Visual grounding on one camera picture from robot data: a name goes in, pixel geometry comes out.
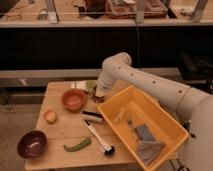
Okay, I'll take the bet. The dark grape bunch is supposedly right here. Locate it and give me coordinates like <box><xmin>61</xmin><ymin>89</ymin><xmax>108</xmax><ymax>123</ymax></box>
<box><xmin>91</xmin><ymin>95</ymin><xmax>105</xmax><ymax>104</ymax></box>

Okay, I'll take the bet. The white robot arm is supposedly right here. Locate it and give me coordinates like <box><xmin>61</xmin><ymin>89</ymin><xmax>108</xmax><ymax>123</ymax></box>
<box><xmin>97</xmin><ymin>52</ymin><xmax>213</xmax><ymax>171</ymax></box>

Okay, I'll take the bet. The yellow plastic tray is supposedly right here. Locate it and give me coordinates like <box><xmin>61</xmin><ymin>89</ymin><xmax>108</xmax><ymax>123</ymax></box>
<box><xmin>98</xmin><ymin>86</ymin><xmax>188</xmax><ymax>171</ymax></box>

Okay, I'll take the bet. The red brown tray on shelf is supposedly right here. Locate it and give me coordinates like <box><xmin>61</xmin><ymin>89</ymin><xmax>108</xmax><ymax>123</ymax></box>
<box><xmin>106</xmin><ymin>0</ymin><xmax>168</xmax><ymax>18</ymax></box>

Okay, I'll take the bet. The green leafy vegetable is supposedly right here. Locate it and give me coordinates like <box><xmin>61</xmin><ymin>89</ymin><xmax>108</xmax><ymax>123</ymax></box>
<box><xmin>86</xmin><ymin>80</ymin><xmax>97</xmax><ymax>94</ymax></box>

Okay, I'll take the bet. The yellow corn piece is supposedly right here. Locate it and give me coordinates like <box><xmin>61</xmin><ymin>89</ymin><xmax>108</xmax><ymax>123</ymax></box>
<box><xmin>114</xmin><ymin>106</ymin><xmax>126</xmax><ymax>123</ymax></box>

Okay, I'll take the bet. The striped black white block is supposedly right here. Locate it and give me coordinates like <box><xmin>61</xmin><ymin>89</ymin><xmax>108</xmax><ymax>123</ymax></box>
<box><xmin>82</xmin><ymin>111</ymin><xmax>103</xmax><ymax>123</ymax></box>

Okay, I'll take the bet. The orange ceramic bowl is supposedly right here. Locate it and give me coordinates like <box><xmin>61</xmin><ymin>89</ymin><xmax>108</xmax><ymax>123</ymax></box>
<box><xmin>61</xmin><ymin>88</ymin><xmax>87</xmax><ymax>112</ymax></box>

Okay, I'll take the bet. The silver fork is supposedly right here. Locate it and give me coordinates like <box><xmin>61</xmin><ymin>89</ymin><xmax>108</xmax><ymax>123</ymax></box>
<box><xmin>127</xmin><ymin>119</ymin><xmax>136</xmax><ymax>137</ymax></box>

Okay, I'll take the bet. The blue sponge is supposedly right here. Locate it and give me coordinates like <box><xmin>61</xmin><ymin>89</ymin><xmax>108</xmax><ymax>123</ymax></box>
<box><xmin>135</xmin><ymin>124</ymin><xmax>155</xmax><ymax>141</ymax></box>

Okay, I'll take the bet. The green chili pepper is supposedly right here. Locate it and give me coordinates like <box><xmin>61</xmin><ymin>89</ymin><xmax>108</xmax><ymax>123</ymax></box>
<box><xmin>63</xmin><ymin>137</ymin><xmax>91</xmax><ymax>152</ymax></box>

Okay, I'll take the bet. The grey folded cloth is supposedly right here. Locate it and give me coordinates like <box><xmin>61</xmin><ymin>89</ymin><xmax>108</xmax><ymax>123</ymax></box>
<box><xmin>136</xmin><ymin>141</ymin><xmax>166</xmax><ymax>166</ymax></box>

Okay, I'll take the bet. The dark purple bowl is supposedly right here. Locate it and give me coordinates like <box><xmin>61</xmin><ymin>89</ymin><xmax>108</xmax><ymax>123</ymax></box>
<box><xmin>17</xmin><ymin>130</ymin><xmax>47</xmax><ymax>159</ymax></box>

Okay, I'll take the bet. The white handled dish brush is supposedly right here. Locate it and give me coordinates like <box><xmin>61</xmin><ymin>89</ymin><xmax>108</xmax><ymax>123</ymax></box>
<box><xmin>84</xmin><ymin>120</ymin><xmax>115</xmax><ymax>156</ymax></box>

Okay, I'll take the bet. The black cable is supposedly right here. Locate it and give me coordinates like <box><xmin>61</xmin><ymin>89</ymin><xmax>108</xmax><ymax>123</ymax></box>
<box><xmin>170</xmin><ymin>158</ymin><xmax>188</xmax><ymax>171</ymax></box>

